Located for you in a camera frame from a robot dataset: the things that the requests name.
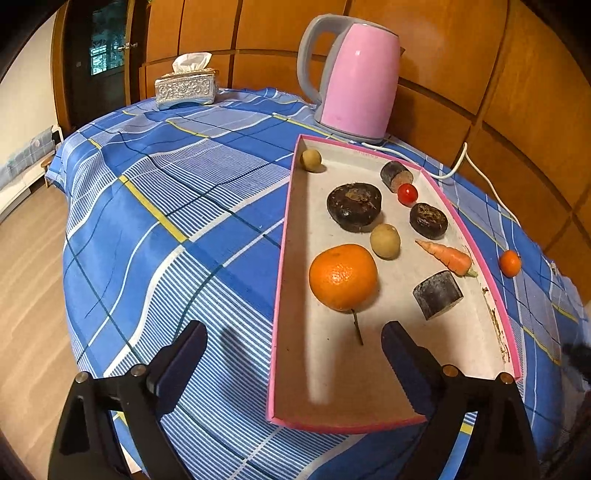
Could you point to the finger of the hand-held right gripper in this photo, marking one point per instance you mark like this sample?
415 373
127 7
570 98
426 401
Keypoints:
577 357

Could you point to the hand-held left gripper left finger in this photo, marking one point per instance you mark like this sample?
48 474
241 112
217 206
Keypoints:
180 364

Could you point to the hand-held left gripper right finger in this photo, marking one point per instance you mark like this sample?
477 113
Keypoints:
411 369

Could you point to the pink cardboard tray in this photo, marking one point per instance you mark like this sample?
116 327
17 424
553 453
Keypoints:
332 369

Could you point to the angular sugarcane piece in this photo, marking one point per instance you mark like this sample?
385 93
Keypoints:
437 294

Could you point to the large orange mandarin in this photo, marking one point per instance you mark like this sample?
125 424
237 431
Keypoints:
343 282

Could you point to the small orange carrot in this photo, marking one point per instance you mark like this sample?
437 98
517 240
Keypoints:
450 259

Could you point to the tan longan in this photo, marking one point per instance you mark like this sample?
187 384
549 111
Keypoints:
311 159
385 241

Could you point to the small dark water chestnut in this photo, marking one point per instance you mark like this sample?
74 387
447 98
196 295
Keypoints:
427 220

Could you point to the red cherry tomato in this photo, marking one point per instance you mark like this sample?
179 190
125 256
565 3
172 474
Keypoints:
407 194

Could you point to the round sugarcane piece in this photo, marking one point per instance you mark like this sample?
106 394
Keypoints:
396 176

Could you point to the small orange mandarin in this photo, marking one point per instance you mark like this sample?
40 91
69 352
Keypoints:
509 263

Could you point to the blue plaid tablecloth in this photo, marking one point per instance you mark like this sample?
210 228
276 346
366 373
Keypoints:
161 184

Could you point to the small wooden stool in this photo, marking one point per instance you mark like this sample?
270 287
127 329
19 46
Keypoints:
47 165

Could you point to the grey kettle base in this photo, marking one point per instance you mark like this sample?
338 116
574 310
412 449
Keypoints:
353 135

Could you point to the white bench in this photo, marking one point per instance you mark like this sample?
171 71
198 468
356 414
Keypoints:
23 175

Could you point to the silver ornate tissue box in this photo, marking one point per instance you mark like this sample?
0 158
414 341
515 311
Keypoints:
184 90

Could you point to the pink electric kettle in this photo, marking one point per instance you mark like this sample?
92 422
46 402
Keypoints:
360 83

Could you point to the dark door with window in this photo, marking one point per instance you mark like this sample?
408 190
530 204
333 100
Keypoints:
78 92

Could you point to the white tissue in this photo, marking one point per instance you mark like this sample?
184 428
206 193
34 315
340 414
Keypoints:
191 62

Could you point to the wooden wardrobe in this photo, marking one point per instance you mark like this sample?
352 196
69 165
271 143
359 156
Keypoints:
461 46

